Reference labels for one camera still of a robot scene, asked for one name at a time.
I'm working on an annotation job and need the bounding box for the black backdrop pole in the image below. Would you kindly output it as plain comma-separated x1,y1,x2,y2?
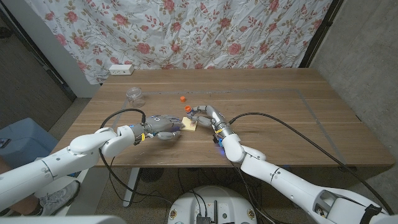
298,0,345,68

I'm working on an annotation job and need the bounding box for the blue grey bin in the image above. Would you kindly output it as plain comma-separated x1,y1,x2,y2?
0,117,60,170

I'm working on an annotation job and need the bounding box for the yellow sticky note pad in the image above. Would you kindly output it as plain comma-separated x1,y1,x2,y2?
181,116,198,132

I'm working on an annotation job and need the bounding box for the person's bare leg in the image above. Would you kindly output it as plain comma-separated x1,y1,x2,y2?
0,194,41,217

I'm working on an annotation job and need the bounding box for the white power strip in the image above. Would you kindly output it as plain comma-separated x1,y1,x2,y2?
108,63,135,76

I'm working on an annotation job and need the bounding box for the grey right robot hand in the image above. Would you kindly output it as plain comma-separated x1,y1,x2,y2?
188,105,234,138

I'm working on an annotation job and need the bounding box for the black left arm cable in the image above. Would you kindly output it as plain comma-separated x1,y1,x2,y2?
98,108,172,205

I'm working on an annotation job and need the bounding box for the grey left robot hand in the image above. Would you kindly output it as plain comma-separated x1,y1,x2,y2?
141,114,185,141

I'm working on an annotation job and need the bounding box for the clear glass jar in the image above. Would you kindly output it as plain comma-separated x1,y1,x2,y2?
125,86,146,109

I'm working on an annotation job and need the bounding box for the white table leg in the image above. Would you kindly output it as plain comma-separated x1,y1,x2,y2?
123,167,141,208

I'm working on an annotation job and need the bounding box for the grey sneaker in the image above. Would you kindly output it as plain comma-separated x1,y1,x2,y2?
35,180,81,217

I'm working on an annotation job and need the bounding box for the floral printed backdrop cloth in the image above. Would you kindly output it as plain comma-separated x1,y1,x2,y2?
24,0,333,85

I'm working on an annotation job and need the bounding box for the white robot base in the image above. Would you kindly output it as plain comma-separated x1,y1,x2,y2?
167,185,259,224

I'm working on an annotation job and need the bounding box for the black round floor fan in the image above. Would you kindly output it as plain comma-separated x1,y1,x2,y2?
138,167,165,184

